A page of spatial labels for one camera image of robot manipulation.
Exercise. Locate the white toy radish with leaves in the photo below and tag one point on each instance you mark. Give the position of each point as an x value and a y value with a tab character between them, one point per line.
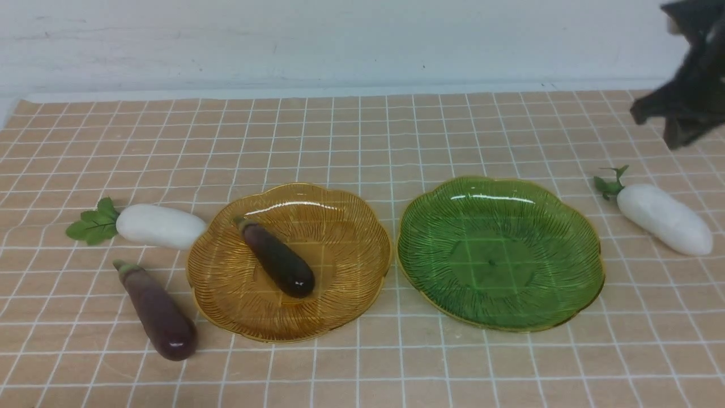
142	224

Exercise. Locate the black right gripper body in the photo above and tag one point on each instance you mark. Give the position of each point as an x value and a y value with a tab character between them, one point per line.
696	89

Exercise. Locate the purple toy eggplant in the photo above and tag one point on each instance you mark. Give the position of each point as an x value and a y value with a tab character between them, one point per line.
172	334
284	266

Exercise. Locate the amber ribbed glass plate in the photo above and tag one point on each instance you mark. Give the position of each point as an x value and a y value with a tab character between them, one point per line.
335	232

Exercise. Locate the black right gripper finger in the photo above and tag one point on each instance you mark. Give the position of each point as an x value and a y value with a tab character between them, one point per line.
654	105

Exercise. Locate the green ribbed glass plate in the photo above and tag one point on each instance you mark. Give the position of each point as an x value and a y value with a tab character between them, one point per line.
500	254

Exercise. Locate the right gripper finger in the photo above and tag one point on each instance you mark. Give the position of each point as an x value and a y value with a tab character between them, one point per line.
682	132

